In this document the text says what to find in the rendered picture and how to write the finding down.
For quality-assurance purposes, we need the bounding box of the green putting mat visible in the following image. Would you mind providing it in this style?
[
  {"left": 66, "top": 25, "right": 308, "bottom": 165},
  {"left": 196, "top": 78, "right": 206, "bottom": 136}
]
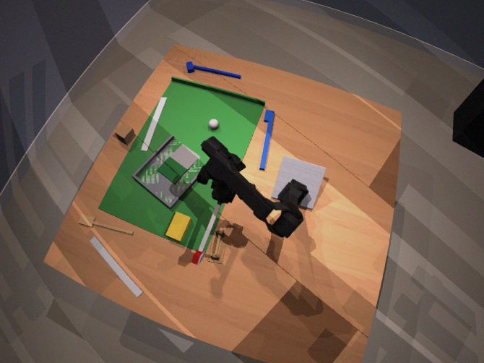
[{"left": 99, "top": 81, "right": 264, "bottom": 251}]

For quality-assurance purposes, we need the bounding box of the yellow box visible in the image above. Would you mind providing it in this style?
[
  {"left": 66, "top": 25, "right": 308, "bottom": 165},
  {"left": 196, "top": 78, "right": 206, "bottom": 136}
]
[{"left": 166, "top": 211, "right": 191, "bottom": 243}]

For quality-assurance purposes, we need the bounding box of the small brown cube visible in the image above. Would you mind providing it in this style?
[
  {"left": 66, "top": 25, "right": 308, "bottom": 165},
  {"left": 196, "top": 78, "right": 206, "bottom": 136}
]
[{"left": 115, "top": 123, "right": 136, "bottom": 145}]

